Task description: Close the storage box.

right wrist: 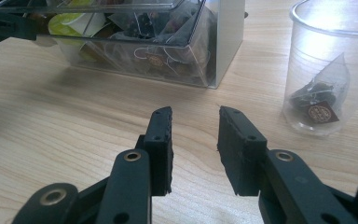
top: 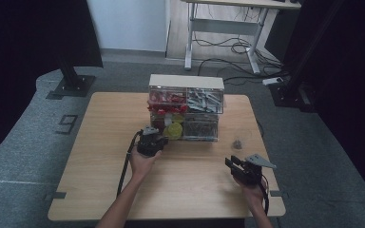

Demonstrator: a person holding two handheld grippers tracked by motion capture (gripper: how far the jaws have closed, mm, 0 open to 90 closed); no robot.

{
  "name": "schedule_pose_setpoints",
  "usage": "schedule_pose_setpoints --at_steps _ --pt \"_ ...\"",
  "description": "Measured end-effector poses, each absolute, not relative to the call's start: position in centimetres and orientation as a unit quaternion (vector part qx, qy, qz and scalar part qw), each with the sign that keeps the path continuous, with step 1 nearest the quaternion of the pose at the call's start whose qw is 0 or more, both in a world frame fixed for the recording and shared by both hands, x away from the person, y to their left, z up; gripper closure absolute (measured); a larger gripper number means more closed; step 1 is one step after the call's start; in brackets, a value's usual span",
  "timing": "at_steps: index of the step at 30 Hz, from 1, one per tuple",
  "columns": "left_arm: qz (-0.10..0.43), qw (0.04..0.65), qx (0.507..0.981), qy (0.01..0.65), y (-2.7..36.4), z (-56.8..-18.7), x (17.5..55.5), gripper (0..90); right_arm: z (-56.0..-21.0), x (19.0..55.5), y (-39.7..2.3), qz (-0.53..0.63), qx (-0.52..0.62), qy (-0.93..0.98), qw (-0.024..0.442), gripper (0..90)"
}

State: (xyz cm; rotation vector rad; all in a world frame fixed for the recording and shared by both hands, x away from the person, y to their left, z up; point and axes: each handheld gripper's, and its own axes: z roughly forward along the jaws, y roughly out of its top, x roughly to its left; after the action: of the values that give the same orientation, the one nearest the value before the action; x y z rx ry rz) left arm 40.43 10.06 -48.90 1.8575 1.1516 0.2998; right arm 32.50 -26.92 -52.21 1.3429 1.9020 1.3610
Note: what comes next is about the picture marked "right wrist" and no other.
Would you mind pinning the clear plastic cup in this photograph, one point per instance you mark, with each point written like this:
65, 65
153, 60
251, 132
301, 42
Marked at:
317, 43

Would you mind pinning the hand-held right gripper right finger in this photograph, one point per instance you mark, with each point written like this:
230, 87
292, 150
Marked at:
242, 155

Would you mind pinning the pile of dark tea bags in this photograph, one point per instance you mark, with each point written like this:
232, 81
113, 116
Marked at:
155, 60

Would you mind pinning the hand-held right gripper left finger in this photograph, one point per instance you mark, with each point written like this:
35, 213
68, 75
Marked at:
160, 155

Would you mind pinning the clear drawer organizer box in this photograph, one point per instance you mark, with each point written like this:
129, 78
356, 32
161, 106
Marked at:
227, 37

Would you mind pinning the tea bag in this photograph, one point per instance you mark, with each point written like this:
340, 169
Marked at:
321, 102

